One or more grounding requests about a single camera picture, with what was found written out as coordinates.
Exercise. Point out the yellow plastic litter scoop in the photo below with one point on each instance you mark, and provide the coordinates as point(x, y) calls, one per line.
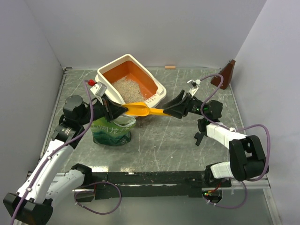
point(140, 109)

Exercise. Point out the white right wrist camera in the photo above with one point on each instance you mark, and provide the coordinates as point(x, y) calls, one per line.
point(194, 86)

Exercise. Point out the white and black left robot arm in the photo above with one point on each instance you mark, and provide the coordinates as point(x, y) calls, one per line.
point(34, 201)

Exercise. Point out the green litter bag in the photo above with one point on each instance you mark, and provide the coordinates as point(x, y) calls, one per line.
point(114, 133)

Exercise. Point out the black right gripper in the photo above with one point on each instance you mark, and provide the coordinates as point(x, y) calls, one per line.
point(179, 111)

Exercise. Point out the black bag clip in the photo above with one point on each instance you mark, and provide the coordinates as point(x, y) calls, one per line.
point(202, 123)

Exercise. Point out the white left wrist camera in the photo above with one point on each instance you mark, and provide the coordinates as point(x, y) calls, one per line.
point(97, 88)

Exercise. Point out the grey cat litter pile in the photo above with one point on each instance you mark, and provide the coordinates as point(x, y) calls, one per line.
point(129, 90)

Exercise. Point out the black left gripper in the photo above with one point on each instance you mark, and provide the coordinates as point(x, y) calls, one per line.
point(111, 109)

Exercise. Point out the brown wooden wedge stand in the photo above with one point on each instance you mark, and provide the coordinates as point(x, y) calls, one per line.
point(226, 72)

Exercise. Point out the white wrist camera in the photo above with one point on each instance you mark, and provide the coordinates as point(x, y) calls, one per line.
point(97, 88)
point(194, 86)

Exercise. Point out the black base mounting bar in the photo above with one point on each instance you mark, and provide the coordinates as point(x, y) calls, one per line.
point(149, 184)

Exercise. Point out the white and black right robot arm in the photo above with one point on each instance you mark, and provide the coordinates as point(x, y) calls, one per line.
point(247, 160)

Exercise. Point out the white and orange litter box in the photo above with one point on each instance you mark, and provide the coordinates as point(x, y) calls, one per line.
point(127, 66)

